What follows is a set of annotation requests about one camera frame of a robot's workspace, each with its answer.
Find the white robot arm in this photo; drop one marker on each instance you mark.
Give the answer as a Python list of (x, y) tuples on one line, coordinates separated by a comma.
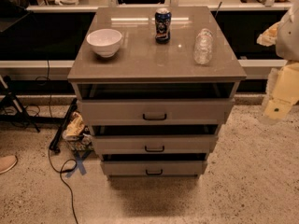
[(287, 44)]

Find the grey drawer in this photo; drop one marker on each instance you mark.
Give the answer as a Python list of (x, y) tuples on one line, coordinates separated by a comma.
[(162, 144), (155, 112), (153, 168)]

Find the crumpled snack bags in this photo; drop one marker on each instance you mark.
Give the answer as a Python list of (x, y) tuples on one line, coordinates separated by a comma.
[(76, 134)]

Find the black tripod stand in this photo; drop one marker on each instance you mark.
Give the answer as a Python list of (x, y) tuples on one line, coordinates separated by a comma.
[(11, 99)]

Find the white ceramic bowl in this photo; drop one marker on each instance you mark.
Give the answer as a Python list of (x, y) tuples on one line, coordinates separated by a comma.
[(105, 42)]

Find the clear plastic water bottle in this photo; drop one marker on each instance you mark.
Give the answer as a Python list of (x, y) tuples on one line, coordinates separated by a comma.
[(203, 47)]

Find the grey drawer cabinet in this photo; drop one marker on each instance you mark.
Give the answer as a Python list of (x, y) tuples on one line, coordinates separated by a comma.
[(145, 70)]

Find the blue soda can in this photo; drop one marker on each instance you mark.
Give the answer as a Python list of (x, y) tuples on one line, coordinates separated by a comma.
[(162, 24)]

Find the tan shoe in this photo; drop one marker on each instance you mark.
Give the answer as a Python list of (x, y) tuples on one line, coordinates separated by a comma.
[(7, 163)]

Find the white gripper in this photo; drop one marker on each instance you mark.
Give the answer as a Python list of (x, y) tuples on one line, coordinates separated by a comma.
[(289, 41)]

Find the black power strip bar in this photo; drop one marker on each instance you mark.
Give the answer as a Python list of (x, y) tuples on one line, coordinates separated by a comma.
[(55, 141)]

